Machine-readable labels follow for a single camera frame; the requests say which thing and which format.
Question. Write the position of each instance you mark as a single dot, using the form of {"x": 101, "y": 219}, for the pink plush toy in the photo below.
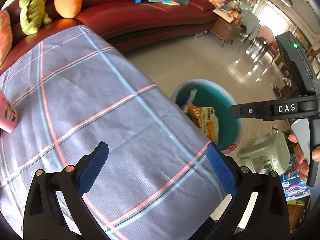
{"x": 5, "y": 35}

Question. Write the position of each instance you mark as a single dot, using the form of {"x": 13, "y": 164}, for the blue toy box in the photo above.
{"x": 294, "y": 188}

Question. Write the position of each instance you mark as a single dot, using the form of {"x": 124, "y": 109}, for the white plastic bag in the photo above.
{"x": 189, "y": 102}

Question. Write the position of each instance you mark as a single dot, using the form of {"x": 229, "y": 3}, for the teal trash bucket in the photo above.
{"x": 210, "y": 94}

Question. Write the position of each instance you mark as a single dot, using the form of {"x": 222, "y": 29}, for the yellow snack bag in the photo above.
{"x": 206, "y": 121}

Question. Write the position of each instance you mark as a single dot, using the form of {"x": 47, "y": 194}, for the wooden side table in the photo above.
{"x": 226, "y": 27}

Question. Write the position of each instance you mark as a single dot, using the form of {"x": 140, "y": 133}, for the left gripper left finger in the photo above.
{"x": 43, "y": 217}

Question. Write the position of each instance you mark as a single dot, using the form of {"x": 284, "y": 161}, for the pale green plastic stool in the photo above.
{"x": 266, "y": 153}

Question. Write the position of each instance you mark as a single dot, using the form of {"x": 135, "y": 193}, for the plaid purple tablecloth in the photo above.
{"x": 72, "y": 91}

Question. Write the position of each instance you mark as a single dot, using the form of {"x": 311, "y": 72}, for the dark red leather sofa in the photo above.
{"x": 125, "y": 24}

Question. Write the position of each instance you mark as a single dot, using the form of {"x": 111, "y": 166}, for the person's right hand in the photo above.
{"x": 303, "y": 166}

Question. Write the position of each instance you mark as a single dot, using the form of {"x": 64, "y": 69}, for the green dinosaur plush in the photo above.
{"x": 33, "y": 15}

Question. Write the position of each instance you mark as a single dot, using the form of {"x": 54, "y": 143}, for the pink paper cup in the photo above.
{"x": 8, "y": 115}

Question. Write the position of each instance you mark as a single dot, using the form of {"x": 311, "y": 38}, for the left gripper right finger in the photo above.
{"x": 257, "y": 209}

